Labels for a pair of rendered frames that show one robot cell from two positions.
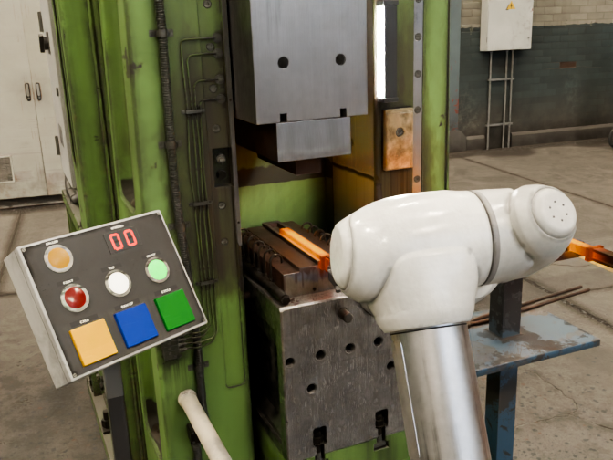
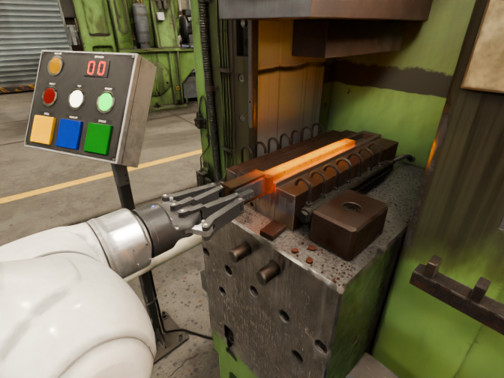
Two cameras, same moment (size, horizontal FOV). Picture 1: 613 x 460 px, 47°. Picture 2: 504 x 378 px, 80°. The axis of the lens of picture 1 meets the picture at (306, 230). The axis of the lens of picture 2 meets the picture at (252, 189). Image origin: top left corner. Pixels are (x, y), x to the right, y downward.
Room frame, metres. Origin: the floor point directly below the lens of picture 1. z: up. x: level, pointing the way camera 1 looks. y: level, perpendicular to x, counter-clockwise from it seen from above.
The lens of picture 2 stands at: (1.52, -0.53, 1.26)
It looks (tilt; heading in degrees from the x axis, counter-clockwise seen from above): 28 degrees down; 70
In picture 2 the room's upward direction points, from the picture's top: straight up
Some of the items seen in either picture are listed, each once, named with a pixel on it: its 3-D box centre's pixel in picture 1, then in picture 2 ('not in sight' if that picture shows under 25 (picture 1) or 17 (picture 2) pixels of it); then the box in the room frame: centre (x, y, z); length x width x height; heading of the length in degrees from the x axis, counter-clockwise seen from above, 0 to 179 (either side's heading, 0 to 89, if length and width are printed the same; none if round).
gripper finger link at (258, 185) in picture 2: not in sight; (249, 190); (1.68, -0.08, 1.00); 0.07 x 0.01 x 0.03; 23
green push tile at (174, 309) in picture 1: (173, 309); (99, 139); (1.40, 0.29, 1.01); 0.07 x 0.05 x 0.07; 138
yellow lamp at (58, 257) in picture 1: (58, 258); (55, 65); (1.31, 0.49, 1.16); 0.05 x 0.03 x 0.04; 113
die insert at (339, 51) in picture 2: (286, 153); (353, 37); (1.95, 0.05, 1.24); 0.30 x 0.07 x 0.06; 23
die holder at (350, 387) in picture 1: (307, 333); (326, 257); (1.93, 0.01, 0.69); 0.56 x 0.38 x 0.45; 23
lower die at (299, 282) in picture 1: (288, 254); (317, 165); (1.90, 0.05, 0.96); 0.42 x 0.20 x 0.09; 23
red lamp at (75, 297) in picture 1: (75, 297); (49, 96); (1.29, 0.46, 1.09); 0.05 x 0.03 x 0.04; 113
